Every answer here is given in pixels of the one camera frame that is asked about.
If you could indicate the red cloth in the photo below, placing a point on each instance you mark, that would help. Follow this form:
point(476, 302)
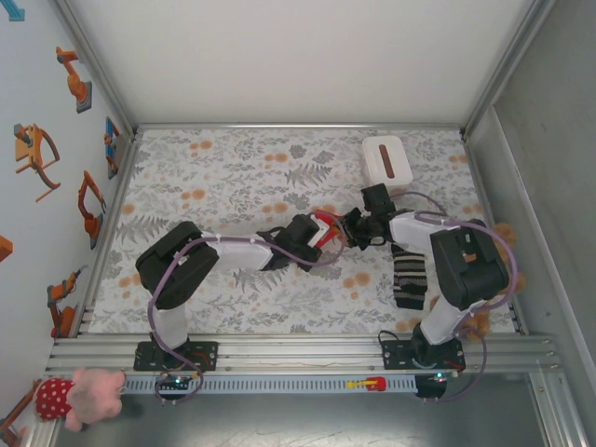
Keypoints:
point(321, 215)

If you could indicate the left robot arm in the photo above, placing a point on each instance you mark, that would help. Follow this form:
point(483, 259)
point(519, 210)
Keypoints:
point(177, 265)

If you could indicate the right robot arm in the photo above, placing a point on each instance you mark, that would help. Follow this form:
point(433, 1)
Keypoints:
point(470, 270)

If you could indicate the black white striped sock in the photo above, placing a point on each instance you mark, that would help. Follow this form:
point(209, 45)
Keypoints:
point(410, 279)

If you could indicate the white tissue box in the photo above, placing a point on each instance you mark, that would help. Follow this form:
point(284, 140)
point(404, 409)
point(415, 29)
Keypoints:
point(372, 153)

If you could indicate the thin aluminium cross bar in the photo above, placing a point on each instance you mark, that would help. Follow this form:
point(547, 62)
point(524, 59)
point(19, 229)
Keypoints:
point(298, 125)

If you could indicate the brown teddy bear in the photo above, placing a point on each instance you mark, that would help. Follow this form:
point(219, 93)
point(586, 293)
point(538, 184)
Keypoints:
point(507, 233)

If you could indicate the floral patterned tablecloth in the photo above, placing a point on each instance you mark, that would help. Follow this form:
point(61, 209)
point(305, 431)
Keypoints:
point(209, 153)

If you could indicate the red yellow tool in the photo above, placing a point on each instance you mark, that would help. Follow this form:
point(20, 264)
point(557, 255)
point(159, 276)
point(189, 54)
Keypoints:
point(376, 383)

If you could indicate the small circuit board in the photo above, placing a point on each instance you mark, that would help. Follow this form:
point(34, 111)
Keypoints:
point(442, 377)
point(177, 382)

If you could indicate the pink plush pig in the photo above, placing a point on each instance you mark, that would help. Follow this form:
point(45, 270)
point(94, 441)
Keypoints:
point(98, 391)

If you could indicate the orange grey gripper sticker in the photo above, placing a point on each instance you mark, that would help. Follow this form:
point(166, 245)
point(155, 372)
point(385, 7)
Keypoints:
point(28, 153)

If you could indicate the wide aluminium mounting rail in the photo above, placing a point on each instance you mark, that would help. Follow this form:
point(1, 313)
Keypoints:
point(302, 356)

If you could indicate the aluminium side rail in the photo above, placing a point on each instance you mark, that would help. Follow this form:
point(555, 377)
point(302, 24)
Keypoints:
point(479, 186)
point(108, 233)

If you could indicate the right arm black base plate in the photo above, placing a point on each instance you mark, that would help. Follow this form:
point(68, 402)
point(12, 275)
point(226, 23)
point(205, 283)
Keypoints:
point(393, 356)

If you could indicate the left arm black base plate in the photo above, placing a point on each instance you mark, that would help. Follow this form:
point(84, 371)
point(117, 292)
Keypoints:
point(207, 355)

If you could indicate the aluminium frame post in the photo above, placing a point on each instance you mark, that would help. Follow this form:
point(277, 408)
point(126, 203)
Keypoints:
point(93, 60)
point(507, 65)

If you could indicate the blue orange wall sticker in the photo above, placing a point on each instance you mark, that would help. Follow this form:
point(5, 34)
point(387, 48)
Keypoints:
point(112, 144)

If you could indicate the orange block wall sticker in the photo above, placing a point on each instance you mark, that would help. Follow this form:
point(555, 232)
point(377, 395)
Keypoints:
point(4, 249)

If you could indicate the orange grey wall sticker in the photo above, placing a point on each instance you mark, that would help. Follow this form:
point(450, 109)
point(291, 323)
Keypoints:
point(14, 419)

